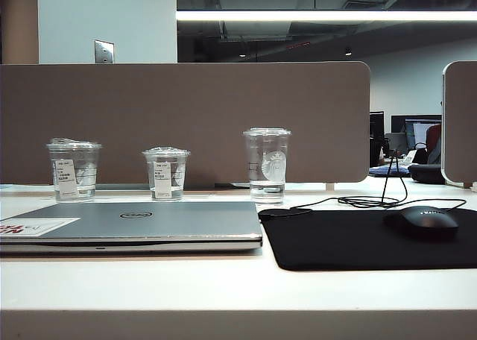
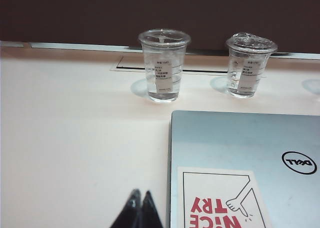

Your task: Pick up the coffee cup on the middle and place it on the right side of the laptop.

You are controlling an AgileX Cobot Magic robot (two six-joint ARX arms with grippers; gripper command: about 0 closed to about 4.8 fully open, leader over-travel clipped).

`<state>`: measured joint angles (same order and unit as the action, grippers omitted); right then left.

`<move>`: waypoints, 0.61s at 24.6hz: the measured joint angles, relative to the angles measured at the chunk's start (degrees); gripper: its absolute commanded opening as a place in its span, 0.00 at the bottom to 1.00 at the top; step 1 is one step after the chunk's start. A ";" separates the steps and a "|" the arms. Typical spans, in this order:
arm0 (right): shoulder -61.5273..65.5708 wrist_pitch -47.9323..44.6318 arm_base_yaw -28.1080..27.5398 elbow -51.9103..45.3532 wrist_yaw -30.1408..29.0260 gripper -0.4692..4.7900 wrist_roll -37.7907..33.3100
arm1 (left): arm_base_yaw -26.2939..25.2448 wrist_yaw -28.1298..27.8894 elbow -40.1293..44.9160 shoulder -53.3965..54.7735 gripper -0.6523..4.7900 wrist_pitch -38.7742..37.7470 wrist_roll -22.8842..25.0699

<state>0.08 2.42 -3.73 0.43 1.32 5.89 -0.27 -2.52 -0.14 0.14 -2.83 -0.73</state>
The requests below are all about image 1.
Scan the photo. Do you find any short clear labelled plastic cup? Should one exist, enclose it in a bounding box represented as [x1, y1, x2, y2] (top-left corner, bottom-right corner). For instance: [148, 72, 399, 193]
[142, 145, 191, 201]

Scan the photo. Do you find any tall clear Starbucks cup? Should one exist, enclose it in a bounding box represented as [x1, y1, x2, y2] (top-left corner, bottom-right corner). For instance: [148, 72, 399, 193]
[242, 127, 292, 206]

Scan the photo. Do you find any silver Dell laptop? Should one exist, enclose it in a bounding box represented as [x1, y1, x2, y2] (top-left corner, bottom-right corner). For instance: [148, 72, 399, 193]
[0, 200, 264, 255]

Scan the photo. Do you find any clear cup with crumpled lid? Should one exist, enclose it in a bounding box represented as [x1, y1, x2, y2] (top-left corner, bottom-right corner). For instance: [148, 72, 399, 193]
[45, 137, 104, 203]

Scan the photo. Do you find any wide brown desk divider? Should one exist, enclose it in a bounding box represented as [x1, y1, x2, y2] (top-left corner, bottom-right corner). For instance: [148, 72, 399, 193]
[0, 60, 371, 186]

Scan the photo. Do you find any black mouse pad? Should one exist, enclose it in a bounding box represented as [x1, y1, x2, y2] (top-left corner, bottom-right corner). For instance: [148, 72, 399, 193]
[257, 207, 477, 272]

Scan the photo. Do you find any dark computer monitor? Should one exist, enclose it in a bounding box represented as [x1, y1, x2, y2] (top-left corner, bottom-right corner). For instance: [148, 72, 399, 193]
[370, 110, 385, 147]

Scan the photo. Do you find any blue cloth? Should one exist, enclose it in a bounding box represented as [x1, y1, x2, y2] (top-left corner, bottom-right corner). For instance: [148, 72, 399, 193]
[370, 166, 411, 177]

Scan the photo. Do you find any long ceiling light strip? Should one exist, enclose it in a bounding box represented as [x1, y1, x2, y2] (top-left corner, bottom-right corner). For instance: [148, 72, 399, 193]
[176, 10, 477, 22]

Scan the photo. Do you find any lit computer monitor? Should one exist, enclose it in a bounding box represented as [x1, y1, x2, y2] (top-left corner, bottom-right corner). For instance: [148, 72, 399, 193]
[391, 115, 443, 151]

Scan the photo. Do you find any black pouch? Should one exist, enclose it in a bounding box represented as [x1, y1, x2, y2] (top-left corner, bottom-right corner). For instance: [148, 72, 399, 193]
[408, 163, 446, 185]

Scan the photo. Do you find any black computer mouse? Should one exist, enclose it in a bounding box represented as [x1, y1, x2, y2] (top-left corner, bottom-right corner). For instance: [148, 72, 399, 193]
[383, 205, 459, 240]

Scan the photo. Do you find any person in red top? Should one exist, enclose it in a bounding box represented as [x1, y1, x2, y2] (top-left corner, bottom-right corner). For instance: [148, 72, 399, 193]
[426, 123, 443, 166]

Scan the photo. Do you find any brown divider with white edge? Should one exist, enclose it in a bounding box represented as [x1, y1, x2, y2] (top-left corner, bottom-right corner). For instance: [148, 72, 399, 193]
[441, 60, 477, 188]

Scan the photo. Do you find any black mouse cable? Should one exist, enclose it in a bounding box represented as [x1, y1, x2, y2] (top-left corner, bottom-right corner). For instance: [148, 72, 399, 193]
[257, 151, 467, 218]

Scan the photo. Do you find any metal wall switch plate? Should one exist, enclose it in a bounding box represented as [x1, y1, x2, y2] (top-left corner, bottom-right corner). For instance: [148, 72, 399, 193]
[93, 39, 116, 64]

